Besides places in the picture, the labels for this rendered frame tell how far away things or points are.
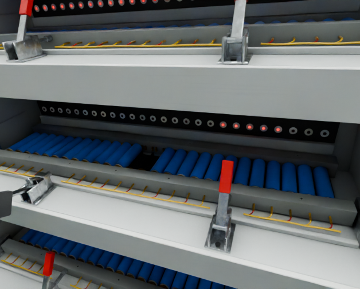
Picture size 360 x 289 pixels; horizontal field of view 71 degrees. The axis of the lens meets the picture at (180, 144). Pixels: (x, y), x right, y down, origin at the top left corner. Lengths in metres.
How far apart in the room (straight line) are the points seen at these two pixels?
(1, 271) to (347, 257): 0.55
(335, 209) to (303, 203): 0.03
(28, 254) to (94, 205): 0.24
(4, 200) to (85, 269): 0.20
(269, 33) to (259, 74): 0.08
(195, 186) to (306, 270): 0.15
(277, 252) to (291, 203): 0.06
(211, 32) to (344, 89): 0.15
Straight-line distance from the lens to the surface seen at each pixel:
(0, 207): 0.37
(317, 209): 0.33
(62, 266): 0.53
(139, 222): 0.33
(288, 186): 0.35
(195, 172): 0.36
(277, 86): 0.24
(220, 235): 0.30
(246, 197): 0.32
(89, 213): 0.36
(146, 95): 0.27
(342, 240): 0.33
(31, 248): 0.59
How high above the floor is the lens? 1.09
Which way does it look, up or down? 13 degrees down
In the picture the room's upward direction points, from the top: 2 degrees clockwise
